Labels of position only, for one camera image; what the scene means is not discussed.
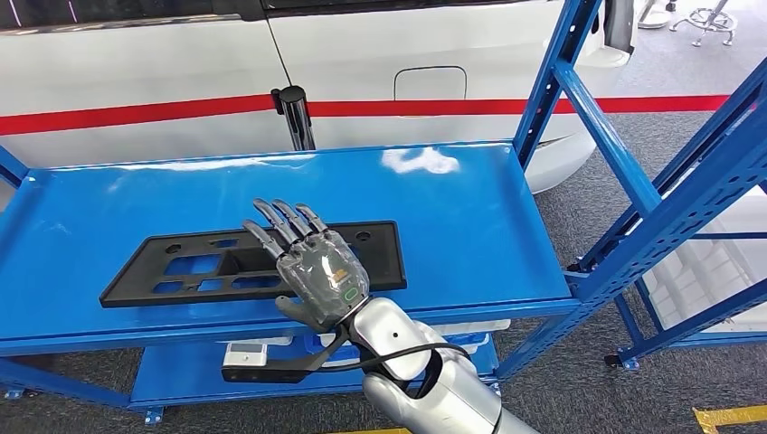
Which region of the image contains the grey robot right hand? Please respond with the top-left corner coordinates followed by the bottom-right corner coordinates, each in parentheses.
top-left (242, 198), bottom-right (372, 335)

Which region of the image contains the black plastic panel part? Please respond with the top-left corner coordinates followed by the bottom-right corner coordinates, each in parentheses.
top-left (99, 220), bottom-right (409, 309)

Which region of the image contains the blue metal shelf rack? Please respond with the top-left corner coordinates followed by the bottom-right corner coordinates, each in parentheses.
top-left (0, 0), bottom-right (767, 427)

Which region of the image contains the yellow floor tape rectangle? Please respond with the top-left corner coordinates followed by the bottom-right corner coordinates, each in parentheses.
top-left (323, 426), bottom-right (414, 434)

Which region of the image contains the red barrier belt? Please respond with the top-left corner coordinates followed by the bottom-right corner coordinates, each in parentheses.
top-left (307, 94), bottom-right (731, 119)
top-left (0, 94), bottom-right (278, 137)

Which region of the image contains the white car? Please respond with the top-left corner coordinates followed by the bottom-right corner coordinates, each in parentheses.
top-left (0, 0), bottom-right (638, 196)

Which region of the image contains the blue metal storage rack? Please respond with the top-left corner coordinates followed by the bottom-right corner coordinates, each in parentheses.
top-left (569, 179), bottom-right (767, 370)

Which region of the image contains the chrome wheeled stool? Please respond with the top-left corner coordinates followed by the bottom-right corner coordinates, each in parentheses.
top-left (668, 0), bottom-right (739, 48)

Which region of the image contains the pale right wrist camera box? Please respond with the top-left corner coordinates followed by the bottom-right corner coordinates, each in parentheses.
top-left (222, 341), bottom-right (316, 385)

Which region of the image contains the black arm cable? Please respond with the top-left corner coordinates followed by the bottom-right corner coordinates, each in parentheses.
top-left (311, 341), bottom-right (475, 401)

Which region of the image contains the black stanchion post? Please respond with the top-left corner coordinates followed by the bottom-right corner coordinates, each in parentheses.
top-left (270, 84), bottom-right (317, 152)

